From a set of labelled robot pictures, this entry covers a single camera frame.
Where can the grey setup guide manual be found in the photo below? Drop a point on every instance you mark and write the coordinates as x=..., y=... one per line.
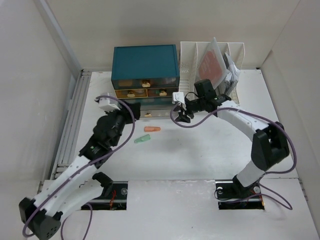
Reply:
x=229, y=84

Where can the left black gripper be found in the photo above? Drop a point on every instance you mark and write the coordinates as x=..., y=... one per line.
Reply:
x=125, y=112

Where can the orange highlighter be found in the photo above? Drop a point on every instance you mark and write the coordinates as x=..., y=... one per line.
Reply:
x=150, y=129

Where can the red booklet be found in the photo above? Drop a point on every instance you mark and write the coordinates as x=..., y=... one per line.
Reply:
x=211, y=65

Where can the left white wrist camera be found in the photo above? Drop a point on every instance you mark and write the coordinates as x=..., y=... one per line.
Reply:
x=107, y=104

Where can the teal desktop drawer cabinet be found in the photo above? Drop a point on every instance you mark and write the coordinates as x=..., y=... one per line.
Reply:
x=146, y=74

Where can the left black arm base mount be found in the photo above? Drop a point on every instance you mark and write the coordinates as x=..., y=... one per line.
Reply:
x=113, y=196

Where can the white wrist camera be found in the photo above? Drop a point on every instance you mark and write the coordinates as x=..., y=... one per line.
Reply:
x=178, y=98
x=107, y=104

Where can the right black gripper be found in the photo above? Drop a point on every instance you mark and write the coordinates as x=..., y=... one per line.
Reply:
x=182, y=116

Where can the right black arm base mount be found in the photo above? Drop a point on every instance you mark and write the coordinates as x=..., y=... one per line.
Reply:
x=246, y=198

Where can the white file organizer rack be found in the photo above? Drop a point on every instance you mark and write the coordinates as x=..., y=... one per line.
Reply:
x=191, y=54

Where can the pale green highlighter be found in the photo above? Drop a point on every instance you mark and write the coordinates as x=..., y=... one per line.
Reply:
x=142, y=139

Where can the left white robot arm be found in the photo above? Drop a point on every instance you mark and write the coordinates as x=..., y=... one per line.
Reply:
x=43, y=214

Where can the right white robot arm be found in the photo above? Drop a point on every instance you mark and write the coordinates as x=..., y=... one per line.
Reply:
x=269, y=140

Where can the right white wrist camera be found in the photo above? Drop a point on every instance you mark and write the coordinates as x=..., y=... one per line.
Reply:
x=178, y=98

